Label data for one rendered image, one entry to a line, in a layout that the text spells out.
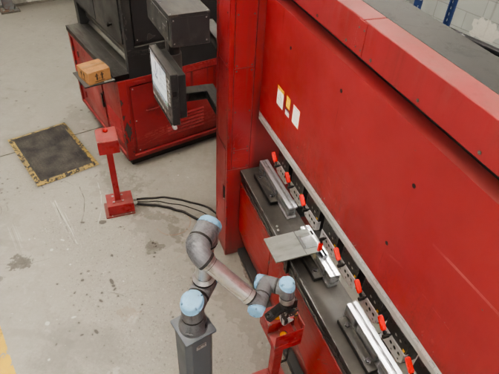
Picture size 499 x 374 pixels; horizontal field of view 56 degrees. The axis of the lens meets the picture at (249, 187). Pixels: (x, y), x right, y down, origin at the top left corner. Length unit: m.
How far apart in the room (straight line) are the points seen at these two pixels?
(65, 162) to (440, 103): 3.98
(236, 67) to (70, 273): 2.08
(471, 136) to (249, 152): 1.99
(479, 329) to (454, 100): 0.72
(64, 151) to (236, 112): 2.52
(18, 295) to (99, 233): 0.77
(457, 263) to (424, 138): 0.42
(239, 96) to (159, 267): 1.58
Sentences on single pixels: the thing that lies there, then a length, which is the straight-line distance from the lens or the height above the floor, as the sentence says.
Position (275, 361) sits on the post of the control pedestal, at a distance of 2.90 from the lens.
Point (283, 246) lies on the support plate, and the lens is 2.62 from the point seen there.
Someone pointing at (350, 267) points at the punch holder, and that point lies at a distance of 2.31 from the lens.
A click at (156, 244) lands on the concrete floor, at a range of 3.98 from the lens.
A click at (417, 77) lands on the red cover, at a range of 1.63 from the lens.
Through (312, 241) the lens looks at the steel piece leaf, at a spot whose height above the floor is 1.00.
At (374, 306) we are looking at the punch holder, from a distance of 2.21.
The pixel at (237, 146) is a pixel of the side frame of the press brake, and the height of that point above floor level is 1.08.
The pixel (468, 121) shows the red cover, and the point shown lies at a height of 2.24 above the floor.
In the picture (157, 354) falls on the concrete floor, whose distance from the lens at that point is 3.40.
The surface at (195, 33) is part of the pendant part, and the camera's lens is 2.85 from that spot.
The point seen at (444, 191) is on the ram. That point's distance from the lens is 1.63.
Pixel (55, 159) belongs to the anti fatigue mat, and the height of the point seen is 0.01.
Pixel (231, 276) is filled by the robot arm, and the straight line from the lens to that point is 2.12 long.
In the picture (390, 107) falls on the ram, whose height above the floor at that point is 2.07.
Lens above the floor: 2.94
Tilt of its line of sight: 41 degrees down
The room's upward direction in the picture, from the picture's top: 4 degrees clockwise
